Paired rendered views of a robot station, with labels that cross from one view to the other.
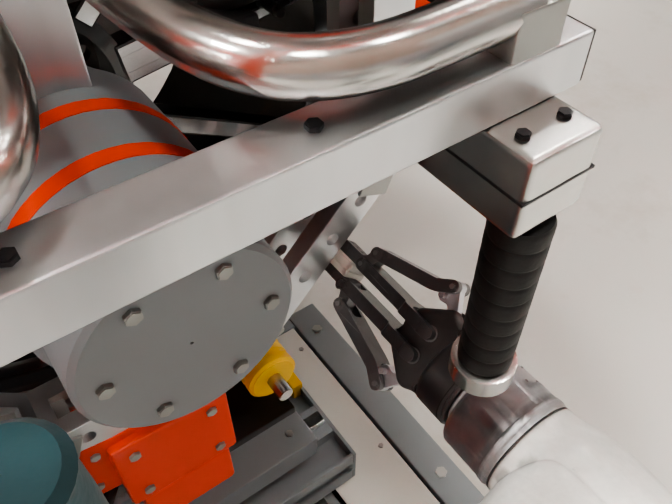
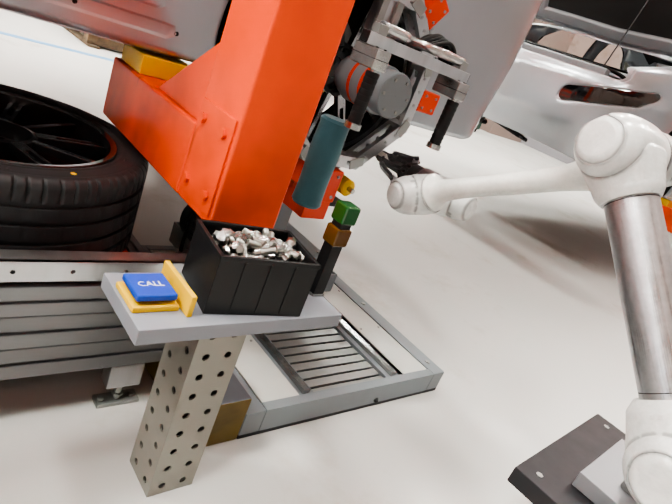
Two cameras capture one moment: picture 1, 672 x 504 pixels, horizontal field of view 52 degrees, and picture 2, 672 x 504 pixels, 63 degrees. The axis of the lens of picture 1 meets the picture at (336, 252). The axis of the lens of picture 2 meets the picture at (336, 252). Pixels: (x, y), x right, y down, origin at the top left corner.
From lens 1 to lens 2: 141 cm
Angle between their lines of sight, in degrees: 28
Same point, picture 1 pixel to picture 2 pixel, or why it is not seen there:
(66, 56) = not seen: hidden behind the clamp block
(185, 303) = (400, 85)
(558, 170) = (462, 88)
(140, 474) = not seen: hidden behind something
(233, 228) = (426, 62)
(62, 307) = (411, 55)
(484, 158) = (451, 84)
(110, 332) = (392, 80)
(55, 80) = not seen: hidden behind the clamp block
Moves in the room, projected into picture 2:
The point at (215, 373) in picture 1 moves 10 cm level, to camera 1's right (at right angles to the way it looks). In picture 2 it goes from (392, 109) to (424, 122)
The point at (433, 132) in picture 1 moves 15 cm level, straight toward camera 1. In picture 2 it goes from (448, 71) to (453, 72)
